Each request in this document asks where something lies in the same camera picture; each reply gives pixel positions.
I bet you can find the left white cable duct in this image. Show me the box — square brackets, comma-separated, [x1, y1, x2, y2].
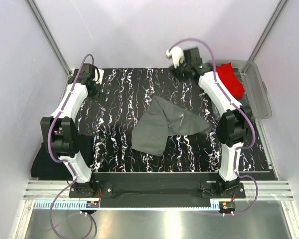
[34, 200, 97, 210]

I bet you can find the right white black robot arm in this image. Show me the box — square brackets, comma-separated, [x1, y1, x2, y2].
[166, 46, 255, 198]

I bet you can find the right aluminium frame post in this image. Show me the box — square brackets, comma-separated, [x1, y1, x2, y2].
[248, 0, 289, 62]

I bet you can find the white cable duct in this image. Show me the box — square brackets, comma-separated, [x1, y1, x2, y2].
[34, 200, 97, 210]
[210, 199, 222, 211]

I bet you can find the small connector board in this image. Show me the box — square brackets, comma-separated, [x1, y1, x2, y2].
[86, 201, 100, 208]
[219, 201, 236, 216]

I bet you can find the front aluminium rail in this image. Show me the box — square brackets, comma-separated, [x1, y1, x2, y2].
[23, 180, 294, 201]

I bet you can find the purple cable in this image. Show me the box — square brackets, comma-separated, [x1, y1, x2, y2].
[46, 53, 98, 237]
[168, 37, 259, 216]

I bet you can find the black folded t shirt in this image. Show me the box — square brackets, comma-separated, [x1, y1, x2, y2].
[30, 135, 94, 180]

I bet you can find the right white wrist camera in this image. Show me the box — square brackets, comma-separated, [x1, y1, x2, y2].
[166, 46, 185, 69]

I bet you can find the left small connector board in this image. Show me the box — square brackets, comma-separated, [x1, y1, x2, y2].
[86, 201, 100, 208]

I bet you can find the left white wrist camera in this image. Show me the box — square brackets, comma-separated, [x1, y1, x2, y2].
[93, 69, 105, 84]

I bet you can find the aluminium frame post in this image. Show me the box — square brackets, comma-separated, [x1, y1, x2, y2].
[248, 0, 289, 62]
[25, 0, 71, 76]

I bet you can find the red t shirt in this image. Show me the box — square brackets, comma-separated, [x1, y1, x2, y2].
[216, 63, 245, 99]

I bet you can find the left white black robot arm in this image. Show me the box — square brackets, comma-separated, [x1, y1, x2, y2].
[40, 63, 105, 198]

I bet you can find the right small connector board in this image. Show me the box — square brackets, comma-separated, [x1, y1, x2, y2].
[219, 201, 236, 216]

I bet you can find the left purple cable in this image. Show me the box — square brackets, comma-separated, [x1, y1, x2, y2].
[46, 53, 98, 237]

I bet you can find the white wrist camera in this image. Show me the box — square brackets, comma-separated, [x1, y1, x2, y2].
[166, 46, 185, 69]
[93, 69, 105, 84]

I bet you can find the right white cable duct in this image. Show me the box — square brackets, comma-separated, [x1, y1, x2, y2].
[210, 199, 222, 211]

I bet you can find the black marble pattern mat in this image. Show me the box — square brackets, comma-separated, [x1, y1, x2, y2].
[41, 67, 277, 181]

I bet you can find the left aluminium frame post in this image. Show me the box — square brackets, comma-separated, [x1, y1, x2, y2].
[25, 0, 71, 76]

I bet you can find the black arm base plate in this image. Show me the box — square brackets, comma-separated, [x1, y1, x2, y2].
[68, 171, 245, 209]

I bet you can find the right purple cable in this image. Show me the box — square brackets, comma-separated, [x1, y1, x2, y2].
[168, 37, 259, 216]

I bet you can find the grey t shirt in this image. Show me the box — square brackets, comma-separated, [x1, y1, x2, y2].
[132, 96, 212, 156]

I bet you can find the clear plastic bin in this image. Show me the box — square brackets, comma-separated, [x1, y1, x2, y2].
[216, 60, 272, 122]

